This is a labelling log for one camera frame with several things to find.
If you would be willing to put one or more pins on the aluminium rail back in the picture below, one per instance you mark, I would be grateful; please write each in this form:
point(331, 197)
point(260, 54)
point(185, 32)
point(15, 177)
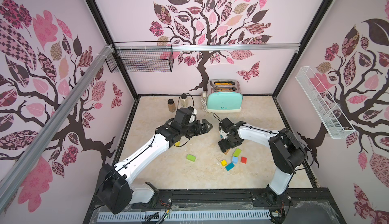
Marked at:
point(181, 48)

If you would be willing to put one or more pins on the mint green toaster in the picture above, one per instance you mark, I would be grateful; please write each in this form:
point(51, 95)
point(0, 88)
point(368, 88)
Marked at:
point(224, 96)

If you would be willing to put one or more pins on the green block centre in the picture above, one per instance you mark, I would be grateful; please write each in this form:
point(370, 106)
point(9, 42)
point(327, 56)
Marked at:
point(191, 158)

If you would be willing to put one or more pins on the white cable duct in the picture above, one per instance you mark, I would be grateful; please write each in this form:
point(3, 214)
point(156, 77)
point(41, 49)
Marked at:
point(183, 216)

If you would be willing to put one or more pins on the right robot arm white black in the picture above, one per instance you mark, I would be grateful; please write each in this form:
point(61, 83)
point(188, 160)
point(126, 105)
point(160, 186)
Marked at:
point(287, 152)

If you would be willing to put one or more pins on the white wire shelf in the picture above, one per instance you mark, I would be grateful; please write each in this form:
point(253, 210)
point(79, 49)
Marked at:
point(316, 86)

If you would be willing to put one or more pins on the green block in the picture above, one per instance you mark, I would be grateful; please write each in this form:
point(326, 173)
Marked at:
point(237, 153)
point(191, 158)

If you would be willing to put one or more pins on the brown spice jar black lid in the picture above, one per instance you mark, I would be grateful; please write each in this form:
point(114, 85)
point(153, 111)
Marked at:
point(171, 105)

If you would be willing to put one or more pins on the aluminium rail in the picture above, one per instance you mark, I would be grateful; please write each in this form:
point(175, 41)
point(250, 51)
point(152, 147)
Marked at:
point(23, 166)
point(181, 48)

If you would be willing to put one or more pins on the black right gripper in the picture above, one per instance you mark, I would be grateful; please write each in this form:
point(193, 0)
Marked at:
point(226, 134)

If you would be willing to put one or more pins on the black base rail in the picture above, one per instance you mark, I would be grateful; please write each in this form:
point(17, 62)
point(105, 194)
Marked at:
point(257, 197)

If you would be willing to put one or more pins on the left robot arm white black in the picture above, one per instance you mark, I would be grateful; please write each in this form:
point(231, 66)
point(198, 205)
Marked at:
point(115, 186)

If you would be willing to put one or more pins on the black wire basket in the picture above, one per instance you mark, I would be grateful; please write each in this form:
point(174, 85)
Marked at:
point(142, 57)

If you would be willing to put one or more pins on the red cube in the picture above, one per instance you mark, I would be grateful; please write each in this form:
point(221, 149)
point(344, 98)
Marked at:
point(243, 159)

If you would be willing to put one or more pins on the beige spice jar black lid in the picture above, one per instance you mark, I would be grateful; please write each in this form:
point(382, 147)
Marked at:
point(183, 100)

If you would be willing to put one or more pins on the light blue cube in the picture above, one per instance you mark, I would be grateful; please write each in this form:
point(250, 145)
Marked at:
point(235, 159)

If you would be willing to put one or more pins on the green block right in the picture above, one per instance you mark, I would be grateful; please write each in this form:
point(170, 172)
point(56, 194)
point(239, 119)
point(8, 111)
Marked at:
point(237, 153)

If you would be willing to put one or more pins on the teal block lower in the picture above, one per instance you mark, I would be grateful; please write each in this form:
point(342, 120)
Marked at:
point(229, 166)

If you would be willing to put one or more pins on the aluminium rail left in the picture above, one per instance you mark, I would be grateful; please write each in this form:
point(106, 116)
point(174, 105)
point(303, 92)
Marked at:
point(23, 166)

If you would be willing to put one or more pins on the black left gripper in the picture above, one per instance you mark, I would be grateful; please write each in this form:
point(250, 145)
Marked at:
point(198, 131)

